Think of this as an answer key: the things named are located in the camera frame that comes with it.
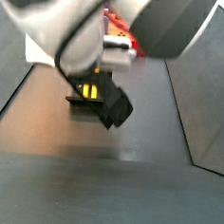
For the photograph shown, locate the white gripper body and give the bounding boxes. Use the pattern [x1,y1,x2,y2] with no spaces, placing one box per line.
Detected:
[23,28,139,75]

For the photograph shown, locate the red peg board base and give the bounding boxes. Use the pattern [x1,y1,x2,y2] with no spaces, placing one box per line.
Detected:
[103,9,146,57]

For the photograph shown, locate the black curved fixture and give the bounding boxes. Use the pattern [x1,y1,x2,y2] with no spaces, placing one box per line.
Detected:
[65,70,112,107]

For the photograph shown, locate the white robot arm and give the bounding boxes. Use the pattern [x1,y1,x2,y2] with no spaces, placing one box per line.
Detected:
[0,0,218,74]

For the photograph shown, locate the yellow forked square-circle object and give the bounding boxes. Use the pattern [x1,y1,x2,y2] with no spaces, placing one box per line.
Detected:
[83,76,98,100]

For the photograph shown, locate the black camera cable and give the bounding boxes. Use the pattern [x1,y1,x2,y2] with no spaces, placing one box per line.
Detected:
[52,0,121,84]

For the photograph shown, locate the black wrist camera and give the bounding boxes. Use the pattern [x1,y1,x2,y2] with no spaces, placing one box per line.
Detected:
[64,67,137,133]

